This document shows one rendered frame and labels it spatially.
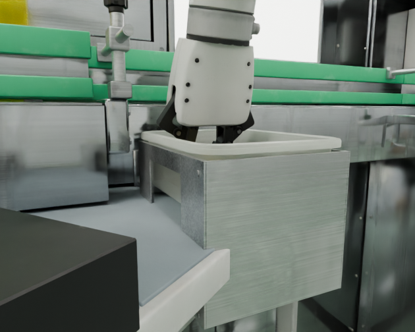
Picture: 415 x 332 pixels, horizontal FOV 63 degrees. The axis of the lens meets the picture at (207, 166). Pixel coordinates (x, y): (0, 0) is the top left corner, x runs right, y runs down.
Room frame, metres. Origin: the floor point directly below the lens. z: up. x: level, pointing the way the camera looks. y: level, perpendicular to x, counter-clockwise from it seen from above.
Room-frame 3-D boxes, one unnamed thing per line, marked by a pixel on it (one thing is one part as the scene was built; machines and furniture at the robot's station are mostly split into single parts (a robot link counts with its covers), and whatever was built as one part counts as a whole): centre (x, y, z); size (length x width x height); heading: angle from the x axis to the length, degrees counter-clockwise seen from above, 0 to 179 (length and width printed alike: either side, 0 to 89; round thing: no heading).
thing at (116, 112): (0.47, 0.13, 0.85); 0.09 x 0.04 x 0.07; 26
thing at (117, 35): (0.45, 0.12, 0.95); 0.17 x 0.03 x 0.12; 26
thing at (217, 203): (0.44, -0.01, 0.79); 0.27 x 0.17 x 0.08; 26
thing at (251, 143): (0.41, -0.03, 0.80); 0.22 x 0.17 x 0.09; 26
